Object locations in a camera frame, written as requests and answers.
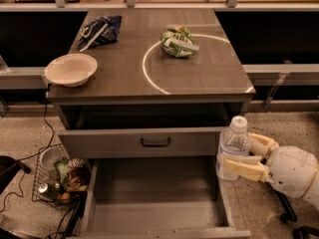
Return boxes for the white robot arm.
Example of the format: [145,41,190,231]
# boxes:
[217,133,319,209]

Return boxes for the black wire basket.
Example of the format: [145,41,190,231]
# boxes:
[31,143,88,207]

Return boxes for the clear plastic water bottle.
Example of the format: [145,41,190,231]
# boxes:
[216,116,250,182]

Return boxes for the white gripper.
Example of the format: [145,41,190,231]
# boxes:
[221,133,319,198]

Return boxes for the brown snack bag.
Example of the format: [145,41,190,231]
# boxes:
[67,158,90,192]

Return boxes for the blue chip bag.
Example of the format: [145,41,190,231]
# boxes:
[78,15,122,52]

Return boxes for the grey drawer cabinet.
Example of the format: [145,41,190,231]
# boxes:
[48,9,255,129]

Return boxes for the silver metal cup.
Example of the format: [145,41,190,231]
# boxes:
[40,147,63,170]

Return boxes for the green soda can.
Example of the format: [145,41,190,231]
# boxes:
[38,183,60,199]

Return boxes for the white paper bowl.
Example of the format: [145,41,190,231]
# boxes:
[45,53,98,88]

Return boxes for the top grey drawer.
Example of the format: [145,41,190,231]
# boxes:
[58,126,221,158]

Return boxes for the green chip bag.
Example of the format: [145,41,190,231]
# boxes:
[160,25,199,58]

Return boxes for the black chair base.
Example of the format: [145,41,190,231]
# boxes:
[276,191,319,239]

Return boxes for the black power cable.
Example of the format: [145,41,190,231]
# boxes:
[0,83,56,214]

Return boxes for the open middle drawer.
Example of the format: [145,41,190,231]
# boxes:
[80,156,251,239]

